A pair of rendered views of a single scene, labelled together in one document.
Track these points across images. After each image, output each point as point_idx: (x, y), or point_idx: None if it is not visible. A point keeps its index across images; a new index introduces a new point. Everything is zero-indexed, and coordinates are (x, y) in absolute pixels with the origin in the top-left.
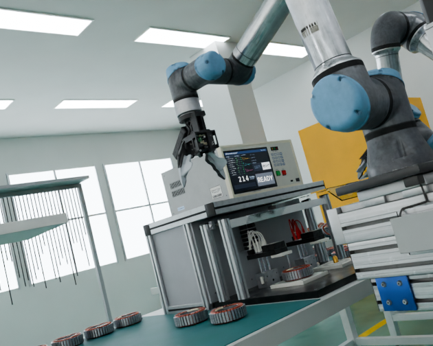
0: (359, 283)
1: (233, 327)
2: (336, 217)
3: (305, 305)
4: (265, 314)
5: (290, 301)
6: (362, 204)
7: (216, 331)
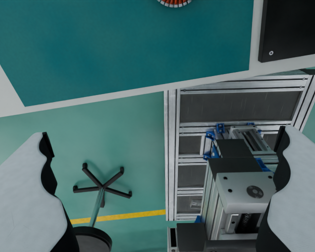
0: None
1: (144, 35)
2: (222, 202)
3: (223, 71)
4: (195, 35)
5: (256, 14)
6: (225, 228)
7: (127, 21)
